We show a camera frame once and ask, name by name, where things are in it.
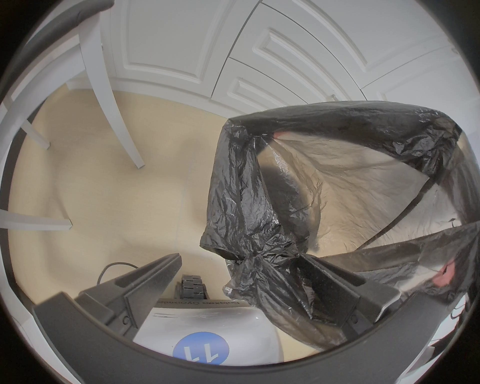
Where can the white wardrobe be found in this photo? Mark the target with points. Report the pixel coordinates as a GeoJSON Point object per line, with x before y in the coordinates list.
{"type": "Point", "coordinates": [187, 37]}

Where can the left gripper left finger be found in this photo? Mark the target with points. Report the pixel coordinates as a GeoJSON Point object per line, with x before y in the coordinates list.
{"type": "Point", "coordinates": [150, 292]}

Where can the black plastic bag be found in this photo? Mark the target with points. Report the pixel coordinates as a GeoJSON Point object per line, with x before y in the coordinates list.
{"type": "Point", "coordinates": [240, 195]}

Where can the grey padded white chair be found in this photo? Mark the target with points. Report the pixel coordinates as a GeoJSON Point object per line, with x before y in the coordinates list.
{"type": "Point", "coordinates": [114, 112]}

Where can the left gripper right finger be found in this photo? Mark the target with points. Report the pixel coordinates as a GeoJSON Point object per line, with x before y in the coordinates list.
{"type": "Point", "coordinates": [360, 296]}

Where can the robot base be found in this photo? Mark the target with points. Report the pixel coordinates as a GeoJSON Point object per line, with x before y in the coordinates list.
{"type": "Point", "coordinates": [210, 326]}

